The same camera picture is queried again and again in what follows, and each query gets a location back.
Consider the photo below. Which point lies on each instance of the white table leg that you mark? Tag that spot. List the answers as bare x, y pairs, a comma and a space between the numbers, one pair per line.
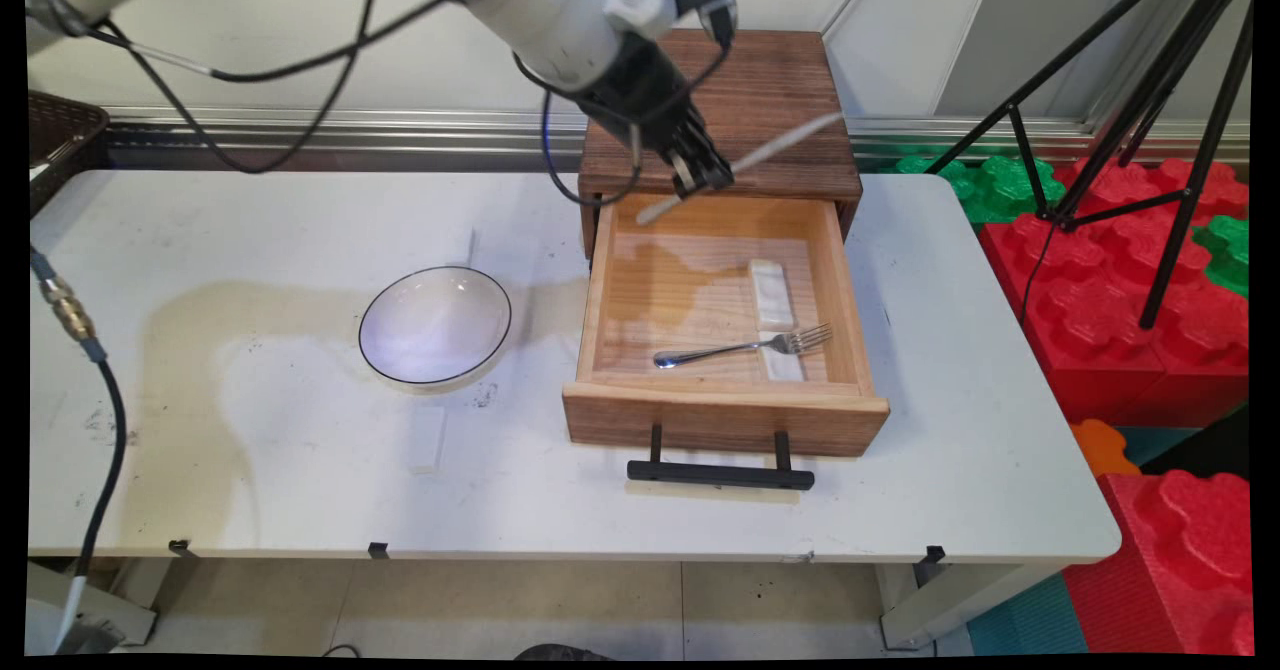
950, 600
120, 600

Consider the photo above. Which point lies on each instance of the white plate with black rim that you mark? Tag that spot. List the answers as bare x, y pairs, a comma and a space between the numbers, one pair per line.
436, 326

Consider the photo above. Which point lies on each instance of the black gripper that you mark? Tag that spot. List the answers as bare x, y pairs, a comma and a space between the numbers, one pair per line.
640, 85

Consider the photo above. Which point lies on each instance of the white cutlery rest block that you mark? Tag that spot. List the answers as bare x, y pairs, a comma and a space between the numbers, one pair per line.
771, 290
783, 365
427, 438

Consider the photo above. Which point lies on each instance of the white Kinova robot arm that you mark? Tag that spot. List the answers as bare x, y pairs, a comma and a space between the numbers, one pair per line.
540, 10

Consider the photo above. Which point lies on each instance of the light wooden drawer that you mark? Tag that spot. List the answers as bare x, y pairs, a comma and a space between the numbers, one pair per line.
700, 410

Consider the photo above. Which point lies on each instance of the silver fork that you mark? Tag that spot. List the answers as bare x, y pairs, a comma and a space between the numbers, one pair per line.
720, 351

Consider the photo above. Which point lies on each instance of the black table edge clip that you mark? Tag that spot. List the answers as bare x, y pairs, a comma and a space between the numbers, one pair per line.
378, 550
182, 548
934, 554

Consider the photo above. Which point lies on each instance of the black tripod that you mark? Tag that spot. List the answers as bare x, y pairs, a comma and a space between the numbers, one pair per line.
1195, 140

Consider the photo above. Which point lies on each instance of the silver table knife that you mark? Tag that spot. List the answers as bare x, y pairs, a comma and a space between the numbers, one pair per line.
780, 145

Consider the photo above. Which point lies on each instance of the dark wooden cabinet box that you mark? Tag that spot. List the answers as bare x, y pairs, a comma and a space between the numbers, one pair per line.
780, 80

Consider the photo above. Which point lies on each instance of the teal foam mat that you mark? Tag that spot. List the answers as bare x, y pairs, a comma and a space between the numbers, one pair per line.
1030, 620

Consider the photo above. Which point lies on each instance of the green foam block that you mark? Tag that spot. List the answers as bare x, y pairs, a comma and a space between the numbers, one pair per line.
1228, 250
1000, 185

